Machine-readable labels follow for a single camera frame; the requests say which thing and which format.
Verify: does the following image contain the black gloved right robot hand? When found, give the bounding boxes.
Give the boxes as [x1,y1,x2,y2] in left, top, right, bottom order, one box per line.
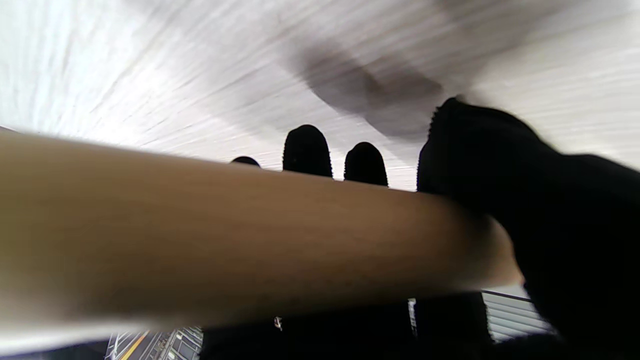
[200,97,640,360]

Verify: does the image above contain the gray roller shutter door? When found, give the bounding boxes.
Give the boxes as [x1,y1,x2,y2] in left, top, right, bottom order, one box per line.
[482,290,557,344]

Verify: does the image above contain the beige brush with wooden handle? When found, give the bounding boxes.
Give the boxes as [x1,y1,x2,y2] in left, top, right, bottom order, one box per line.
[0,130,523,346]

